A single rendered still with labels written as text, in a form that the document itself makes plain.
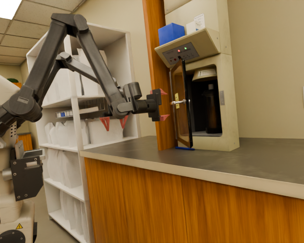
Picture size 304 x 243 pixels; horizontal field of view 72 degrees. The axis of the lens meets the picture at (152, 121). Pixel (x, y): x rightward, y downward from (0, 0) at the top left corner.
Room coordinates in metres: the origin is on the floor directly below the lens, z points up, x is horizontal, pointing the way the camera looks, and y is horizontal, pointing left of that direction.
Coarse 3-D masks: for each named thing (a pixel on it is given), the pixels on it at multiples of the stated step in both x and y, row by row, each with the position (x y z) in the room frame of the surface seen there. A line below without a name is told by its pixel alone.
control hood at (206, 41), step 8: (192, 32) 0.98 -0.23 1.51; (200, 32) 0.95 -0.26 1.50; (208, 32) 0.93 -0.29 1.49; (216, 32) 0.98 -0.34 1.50; (176, 40) 1.04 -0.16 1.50; (184, 40) 1.02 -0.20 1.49; (192, 40) 1.00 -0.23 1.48; (200, 40) 0.98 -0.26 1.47; (208, 40) 0.96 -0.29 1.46; (216, 40) 0.98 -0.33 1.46; (160, 48) 1.13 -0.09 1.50; (168, 48) 1.10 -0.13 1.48; (200, 48) 1.01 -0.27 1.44; (208, 48) 0.99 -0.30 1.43; (216, 48) 0.97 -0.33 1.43; (160, 56) 1.17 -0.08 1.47; (200, 56) 1.05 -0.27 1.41; (168, 64) 1.19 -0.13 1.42
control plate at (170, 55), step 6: (174, 48) 1.08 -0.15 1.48; (180, 48) 1.06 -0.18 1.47; (192, 48) 1.03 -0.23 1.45; (168, 54) 1.13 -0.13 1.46; (174, 54) 1.11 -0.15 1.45; (180, 54) 1.09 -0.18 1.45; (186, 54) 1.08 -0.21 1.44; (192, 54) 1.06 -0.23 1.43; (198, 54) 1.04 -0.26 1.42; (168, 60) 1.16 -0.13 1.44; (174, 60) 1.14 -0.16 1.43
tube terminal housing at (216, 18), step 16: (192, 0) 1.09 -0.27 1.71; (208, 0) 1.03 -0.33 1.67; (224, 0) 1.06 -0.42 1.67; (176, 16) 1.17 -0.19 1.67; (192, 16) 1.10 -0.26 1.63; (208, 16) 1.03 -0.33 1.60; (224, 16) 1.05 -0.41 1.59; (224, 32) 1.04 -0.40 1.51; (224, 48) 1.03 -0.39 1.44; (192, 64) 1.12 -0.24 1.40; (208, 64) 1.05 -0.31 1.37; (224, 64) 1.02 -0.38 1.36; (224, 80) 1.01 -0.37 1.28; (224, 96) 1.00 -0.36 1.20; (224, 112) 1.01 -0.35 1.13; (224, 128) 1.01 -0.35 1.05; (208, 144) 1.08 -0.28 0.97; (224, 144) 1.02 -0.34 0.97
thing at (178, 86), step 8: (176, 64) 1.03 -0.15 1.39; (176, 72) 1.05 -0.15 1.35; (184, 72) 0.91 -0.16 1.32; (176, 80) 1.06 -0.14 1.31; (184, 80) 0.91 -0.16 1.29; (176, 88) 1.08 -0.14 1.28; (184, 88) 0.91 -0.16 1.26; (184, 96) 0.93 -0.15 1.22; (184, 104) 0.94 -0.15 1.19; (176, 112) 1.15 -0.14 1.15; (184, 112) 0.96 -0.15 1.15; (176, 120) 1.17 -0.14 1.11; (184, 120) 0.97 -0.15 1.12; (176, 128) 1.20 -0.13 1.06; (184, 128) 0.99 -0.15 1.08; (184, 136) 1.01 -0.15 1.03; (184, 144) 1.02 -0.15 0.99
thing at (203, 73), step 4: (200, 68) 1.13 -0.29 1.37; (204, 68) 1.11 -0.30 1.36; (208, 68) 1.10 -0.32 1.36; (212, 68) 1.10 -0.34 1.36; (216, 68) 1.11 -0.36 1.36; (196, 72) 1.14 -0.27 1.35; (200, 72) 1.12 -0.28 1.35; (204, 72) 1.10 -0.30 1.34; (208, 72) 1.09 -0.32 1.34; (212, 72) 1.09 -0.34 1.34; (216, 72) 1.09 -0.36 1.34; (196, 76) 1.13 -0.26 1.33; (200, 76) 1.11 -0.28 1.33; (204, 76) 1.09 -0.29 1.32; (208, 76) 1.08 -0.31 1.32; (212, 76) 1.08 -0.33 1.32; (216, 76) 1.22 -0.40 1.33; (192, 80) 1.17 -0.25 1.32; (196, 80) 1.23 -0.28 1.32; (200, 80) 1.25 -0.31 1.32; (204, 80) 1.25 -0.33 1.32; (208, 80) 1.25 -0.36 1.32
